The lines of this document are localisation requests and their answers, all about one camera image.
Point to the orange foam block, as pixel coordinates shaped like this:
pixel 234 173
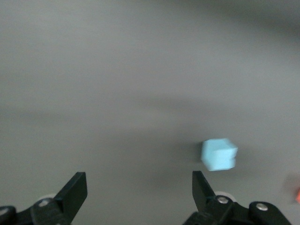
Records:
pixel 298 195

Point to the light blue foam block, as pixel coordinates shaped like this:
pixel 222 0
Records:
pixel 219 154

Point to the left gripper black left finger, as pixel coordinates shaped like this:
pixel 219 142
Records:
pixel 70 199

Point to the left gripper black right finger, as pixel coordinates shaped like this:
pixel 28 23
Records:
pixel 201 194

